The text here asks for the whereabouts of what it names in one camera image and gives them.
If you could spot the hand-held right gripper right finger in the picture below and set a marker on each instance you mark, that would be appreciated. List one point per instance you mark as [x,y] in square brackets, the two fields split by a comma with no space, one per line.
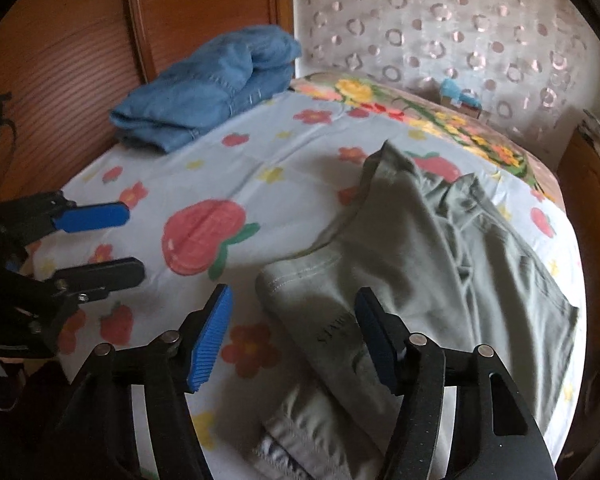
[375,345]

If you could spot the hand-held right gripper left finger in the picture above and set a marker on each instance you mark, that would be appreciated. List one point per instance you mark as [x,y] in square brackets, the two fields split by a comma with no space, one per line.
[210,340]

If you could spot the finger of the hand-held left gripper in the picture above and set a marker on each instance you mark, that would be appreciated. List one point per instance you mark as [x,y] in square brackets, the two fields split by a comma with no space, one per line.
[105,271]
[95,216]

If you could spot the green pants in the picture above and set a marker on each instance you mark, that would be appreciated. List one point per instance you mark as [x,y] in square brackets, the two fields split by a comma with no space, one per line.
[405,240]

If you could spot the blue jeans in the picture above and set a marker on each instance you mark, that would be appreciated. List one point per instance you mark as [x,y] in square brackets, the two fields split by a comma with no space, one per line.
[205,85]

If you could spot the wooden headboard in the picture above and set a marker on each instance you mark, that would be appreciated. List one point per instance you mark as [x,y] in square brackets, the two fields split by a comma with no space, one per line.
[80,35]

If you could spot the white floral bedsheet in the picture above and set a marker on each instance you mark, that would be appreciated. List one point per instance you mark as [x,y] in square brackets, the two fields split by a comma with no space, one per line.
[290,160]

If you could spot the colourful floral blanket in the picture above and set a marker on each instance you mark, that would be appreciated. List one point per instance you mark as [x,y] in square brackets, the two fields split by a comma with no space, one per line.
[360,92]

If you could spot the small cardboard box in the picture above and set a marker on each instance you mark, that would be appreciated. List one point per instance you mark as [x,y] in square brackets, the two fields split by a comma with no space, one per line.
[467,107]

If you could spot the blue plastic bag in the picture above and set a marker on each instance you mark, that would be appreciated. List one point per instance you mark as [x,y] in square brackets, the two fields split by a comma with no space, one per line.
[452,89]

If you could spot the circle patterned curtain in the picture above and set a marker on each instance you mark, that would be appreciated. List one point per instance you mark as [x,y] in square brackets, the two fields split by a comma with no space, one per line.
[430,20]

